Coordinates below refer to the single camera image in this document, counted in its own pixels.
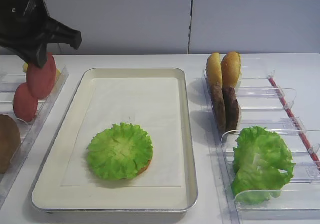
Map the left brown meat patty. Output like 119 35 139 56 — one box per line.
211 83 226 134

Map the brown bread slice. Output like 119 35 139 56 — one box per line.
0 114 21 174

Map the red rail strip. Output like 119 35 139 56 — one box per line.
267 76 320 171

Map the clear acrylic rack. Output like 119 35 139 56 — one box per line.
202 58 320 224
0 67 69 205

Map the brown meat patty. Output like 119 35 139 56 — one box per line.
211 83 226 134
222 87 240 131

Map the right brown meat patty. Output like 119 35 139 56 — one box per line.
222 87 240 131

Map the clear acrylic left rack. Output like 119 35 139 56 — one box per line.
0 67 69 205

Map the yellow cheese slice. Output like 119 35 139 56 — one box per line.
22 63 62 95

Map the white paper tray liner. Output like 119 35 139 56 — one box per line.
62 78 184 187

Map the burger bun half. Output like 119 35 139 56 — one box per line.
206 52 223 88
221 51 241 88

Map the round lettuce leaf on tray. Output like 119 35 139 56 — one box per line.
86 122 153 180

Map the right burger bun half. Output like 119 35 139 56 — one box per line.
221 51 241 88

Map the left burger bun half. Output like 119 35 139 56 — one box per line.
206 52 223 88

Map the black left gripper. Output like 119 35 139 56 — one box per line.
0 0 82 68

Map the orange bun bottom under lettuce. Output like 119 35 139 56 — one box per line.
137 159 152 176

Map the clear acrylic right rack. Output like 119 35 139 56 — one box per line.
202 58 320 224

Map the red tomato slice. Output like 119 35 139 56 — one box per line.
26 52 58 100
13 82 38 122

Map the loose lettuce leaf in rack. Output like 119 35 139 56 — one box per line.
231 126 296 205

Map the cream rectangular metal tray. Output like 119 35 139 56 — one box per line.
31 68 198 213

